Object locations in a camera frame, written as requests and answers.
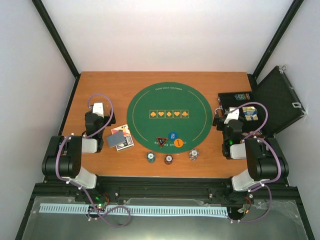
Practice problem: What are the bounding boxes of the red white chips in case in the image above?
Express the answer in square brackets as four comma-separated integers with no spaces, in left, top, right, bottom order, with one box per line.
[241,131,263,138]

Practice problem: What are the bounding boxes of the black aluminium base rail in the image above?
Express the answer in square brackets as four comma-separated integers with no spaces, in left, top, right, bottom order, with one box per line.
[32,175,300,205]

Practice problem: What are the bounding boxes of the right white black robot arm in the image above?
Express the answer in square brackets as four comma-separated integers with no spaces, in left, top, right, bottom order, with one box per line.
[212,112,290,192]

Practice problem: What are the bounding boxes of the blue white poker chip stack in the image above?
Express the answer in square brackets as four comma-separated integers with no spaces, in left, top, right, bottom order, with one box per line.
[189,149,199,161]

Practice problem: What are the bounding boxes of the grey playing card deck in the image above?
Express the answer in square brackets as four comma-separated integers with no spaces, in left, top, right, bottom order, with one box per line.
[106,131,126,148]

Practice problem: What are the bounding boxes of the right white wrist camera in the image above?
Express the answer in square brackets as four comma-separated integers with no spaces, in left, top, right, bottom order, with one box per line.
[224,107,240,125]

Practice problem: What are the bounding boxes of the black red triangular dealer button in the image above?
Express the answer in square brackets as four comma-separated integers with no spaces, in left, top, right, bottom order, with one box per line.
[156,137,168,148]

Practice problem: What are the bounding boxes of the dark red poker chip stack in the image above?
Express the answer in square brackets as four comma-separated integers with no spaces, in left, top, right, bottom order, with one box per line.
[164,155,173,165]

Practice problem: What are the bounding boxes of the round green poker mat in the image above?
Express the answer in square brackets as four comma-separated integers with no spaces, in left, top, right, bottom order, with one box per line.
[126,82,213,154]

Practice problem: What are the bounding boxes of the blue gold card deck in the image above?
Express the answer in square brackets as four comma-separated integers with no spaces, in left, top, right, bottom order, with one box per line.
[242,106,259,121]

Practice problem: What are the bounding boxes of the multicolour chip row in case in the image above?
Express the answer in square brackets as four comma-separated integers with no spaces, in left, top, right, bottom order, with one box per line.
[234,93,251,101]

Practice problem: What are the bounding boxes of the light blue cable duct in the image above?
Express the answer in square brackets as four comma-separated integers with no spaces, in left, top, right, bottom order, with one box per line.
[39,203,228,218]

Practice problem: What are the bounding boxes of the black poker case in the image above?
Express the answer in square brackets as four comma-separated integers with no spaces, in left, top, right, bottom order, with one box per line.
[218,66,307,137]

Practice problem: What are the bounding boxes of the blue small blind button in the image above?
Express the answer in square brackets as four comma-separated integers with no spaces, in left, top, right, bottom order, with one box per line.
[168,132,178,141]

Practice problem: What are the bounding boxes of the orange big blind button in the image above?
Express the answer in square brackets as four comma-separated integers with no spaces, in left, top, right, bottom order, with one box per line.
[173,138,184,148]

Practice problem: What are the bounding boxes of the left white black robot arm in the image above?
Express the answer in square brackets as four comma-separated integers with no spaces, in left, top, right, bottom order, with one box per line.
[41,111,116,202]

